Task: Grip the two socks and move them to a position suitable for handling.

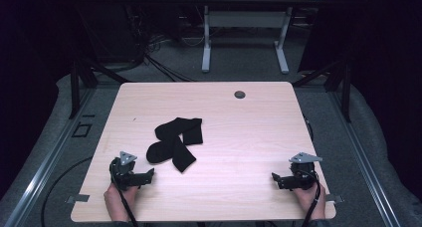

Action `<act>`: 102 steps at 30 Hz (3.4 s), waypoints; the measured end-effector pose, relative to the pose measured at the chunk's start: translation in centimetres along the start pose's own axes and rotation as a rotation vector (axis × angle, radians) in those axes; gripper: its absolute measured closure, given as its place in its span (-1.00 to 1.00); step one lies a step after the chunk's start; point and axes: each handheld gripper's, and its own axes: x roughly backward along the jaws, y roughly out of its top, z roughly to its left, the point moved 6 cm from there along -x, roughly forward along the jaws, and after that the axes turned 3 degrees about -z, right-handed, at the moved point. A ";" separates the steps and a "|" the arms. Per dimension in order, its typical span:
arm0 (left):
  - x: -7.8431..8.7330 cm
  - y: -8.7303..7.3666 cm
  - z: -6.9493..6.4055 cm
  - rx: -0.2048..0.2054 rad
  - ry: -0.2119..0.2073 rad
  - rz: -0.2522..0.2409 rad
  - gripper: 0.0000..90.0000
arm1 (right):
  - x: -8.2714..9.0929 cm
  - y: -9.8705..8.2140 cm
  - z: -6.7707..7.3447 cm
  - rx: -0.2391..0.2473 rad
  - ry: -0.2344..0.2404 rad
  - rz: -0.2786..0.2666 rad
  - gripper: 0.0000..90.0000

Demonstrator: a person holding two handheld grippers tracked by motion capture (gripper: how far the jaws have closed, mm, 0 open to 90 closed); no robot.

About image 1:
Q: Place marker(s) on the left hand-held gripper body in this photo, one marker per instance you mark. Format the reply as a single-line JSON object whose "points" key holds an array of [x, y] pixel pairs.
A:
{"points": [[122, 175]]}

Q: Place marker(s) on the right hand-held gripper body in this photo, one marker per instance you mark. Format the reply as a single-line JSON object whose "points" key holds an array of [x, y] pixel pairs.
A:
{"points": [[303, 177]]}

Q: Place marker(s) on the black sock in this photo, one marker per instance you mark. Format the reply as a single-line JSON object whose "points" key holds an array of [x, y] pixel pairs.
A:
{"points": [[179, 127], [166, 152]]}

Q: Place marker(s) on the person's left hand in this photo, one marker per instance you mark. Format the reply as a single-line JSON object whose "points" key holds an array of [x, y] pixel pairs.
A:
{"points": [[117, 202]]}

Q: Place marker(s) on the person's right hand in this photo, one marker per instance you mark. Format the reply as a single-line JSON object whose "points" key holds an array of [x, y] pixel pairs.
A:
{"points": [[313, 203]]}

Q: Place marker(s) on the black metal stand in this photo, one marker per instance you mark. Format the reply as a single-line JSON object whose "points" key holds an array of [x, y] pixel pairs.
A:
{"points": [[346, 91], [75, 87]]}

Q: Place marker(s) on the black curtain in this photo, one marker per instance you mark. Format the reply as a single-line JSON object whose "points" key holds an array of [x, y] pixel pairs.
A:
{"points": [[30, 54], [384, 54]]}

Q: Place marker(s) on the white desk with metal legs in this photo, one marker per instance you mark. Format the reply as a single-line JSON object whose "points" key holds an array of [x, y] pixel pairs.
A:
{"points": [[247, 19]]}

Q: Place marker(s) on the grey metal table bracket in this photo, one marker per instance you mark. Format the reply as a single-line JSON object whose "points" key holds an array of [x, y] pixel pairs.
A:
{"points": [[78, 198], [334, 198]]}

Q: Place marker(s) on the aluminium floor rail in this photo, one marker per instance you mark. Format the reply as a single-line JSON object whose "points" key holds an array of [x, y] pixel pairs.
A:
{"points": [[49, 160], [365, 160]]}

